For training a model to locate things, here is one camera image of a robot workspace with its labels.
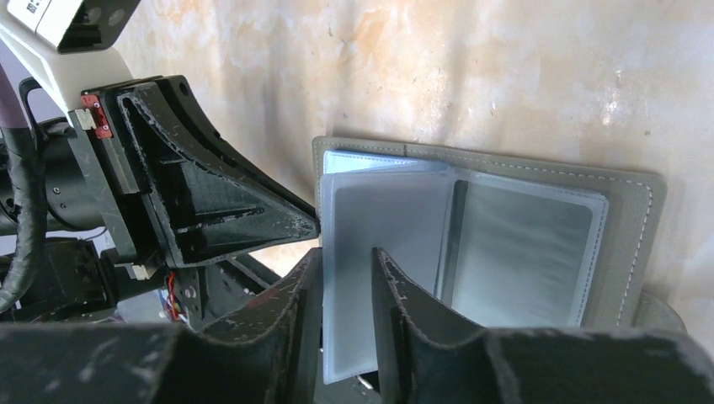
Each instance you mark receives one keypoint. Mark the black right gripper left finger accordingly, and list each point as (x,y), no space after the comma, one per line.
(265,352)

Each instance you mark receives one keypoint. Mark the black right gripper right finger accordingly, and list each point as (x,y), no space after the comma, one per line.
(428,353)

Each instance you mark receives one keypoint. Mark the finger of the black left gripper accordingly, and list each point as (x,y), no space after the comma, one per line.
(205,200)

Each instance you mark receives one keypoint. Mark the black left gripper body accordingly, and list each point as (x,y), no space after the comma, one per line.
(133,150)

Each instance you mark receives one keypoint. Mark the grey card holder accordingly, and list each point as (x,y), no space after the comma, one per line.
(616,298)

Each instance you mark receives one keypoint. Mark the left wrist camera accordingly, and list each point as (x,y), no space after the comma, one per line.
(67,45)

